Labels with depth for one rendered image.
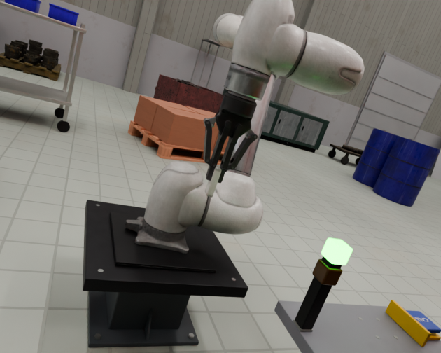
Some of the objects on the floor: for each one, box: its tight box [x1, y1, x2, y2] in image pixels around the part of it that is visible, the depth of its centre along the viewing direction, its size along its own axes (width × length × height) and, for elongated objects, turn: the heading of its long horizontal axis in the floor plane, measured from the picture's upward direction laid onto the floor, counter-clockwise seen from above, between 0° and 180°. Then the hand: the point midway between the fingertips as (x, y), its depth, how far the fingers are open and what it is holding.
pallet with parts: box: [0, 39, 61, 81], centre depth 604 cm, size 93×135×48 cm
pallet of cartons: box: [128, 95, 229, 165], centre depth 396 cm, size 128×92×44 cm
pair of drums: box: [352, 128, 440, 207], centre depth 547 cm, size 76×124×91 cm, turn 155°
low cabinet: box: [223, 88, 330, 153], centre depth 779 cm, size 187×173×74 cm
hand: (213, 181), depth 81 cm, fingers closed
